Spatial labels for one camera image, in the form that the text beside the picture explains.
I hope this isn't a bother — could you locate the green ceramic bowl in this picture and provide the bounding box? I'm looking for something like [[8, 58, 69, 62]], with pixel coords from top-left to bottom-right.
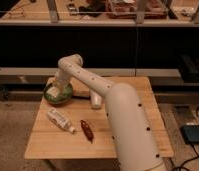
[[43, 83, 73, 105]]

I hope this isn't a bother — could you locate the white sponge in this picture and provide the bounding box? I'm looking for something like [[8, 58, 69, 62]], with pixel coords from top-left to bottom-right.
[[47, 87, 60, 98]]

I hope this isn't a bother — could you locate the brown wooden block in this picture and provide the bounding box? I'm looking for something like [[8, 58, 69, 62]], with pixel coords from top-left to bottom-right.
[[73, 91, 90, 99]]

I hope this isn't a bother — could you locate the black floor cable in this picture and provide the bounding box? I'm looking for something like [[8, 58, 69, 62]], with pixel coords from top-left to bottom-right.
[[169, 105, 199, 171]]

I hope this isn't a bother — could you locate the white lotion tube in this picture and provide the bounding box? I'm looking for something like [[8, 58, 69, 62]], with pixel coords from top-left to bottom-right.
[[46, 108, 75, 134]]

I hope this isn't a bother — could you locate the wooden table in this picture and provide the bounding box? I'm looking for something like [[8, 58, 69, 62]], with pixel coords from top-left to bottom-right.
[[24, 77, 173, 160]]

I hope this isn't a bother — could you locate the cluttered tray on shelf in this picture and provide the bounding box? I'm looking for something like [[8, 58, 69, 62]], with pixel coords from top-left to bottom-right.
[[106, 0, 168, 19]]

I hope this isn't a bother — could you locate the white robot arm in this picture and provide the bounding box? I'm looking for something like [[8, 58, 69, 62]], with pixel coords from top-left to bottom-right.
[[55, 54, 167, 171]]

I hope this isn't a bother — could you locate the metal shelf rack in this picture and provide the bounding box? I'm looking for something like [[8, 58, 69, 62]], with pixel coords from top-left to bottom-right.
[[0, 0, 199, 75]]

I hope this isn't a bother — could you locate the white plastic cup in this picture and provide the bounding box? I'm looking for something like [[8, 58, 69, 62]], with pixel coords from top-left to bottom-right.
[[90, 91, 102, 110]]

